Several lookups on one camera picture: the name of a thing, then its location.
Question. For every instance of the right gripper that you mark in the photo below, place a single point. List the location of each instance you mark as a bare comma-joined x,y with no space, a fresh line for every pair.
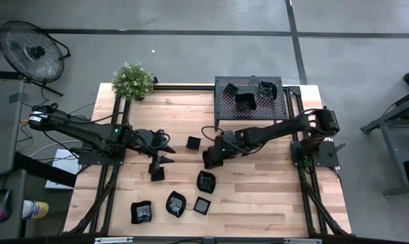
229,145

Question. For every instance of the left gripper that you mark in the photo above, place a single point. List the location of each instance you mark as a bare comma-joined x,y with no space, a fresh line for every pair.
150,140

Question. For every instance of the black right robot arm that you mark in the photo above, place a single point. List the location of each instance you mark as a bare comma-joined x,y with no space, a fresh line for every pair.
275,130

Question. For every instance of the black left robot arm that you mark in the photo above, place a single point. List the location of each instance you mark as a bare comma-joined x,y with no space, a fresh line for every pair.
82,130

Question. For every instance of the black perforated metal shelf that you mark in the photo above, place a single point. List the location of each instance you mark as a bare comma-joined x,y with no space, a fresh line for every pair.
275,110

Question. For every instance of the green potted plant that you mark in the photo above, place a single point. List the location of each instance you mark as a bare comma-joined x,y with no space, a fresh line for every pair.
133,83

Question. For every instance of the black desk bar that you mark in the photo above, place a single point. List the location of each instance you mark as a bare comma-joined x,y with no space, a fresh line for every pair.
48,173

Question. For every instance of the yellow and white can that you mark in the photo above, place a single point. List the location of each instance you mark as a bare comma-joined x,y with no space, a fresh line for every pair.
36,210

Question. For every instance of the grey side desk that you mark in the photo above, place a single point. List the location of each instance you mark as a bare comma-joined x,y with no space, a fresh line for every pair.
4,142

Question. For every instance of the black floor fan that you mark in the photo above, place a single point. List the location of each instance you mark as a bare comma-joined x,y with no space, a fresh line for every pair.
31,51

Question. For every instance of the black computer mouse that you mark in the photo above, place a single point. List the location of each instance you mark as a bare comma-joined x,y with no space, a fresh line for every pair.
1,203

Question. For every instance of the grey equipment stand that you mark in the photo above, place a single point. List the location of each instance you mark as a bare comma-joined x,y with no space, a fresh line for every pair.
394,152

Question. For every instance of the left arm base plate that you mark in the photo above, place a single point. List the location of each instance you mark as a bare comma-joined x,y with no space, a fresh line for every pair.
117,160

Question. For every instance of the black aluminium table frame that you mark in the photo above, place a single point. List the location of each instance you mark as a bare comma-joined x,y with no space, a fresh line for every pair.
177,87

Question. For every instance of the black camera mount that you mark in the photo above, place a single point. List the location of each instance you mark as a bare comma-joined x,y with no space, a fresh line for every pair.
209,240

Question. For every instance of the silver metal bracket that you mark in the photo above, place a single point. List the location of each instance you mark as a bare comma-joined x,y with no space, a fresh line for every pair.
302,241
112,240

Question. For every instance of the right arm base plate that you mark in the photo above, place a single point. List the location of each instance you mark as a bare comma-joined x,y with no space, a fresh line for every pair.
328,161

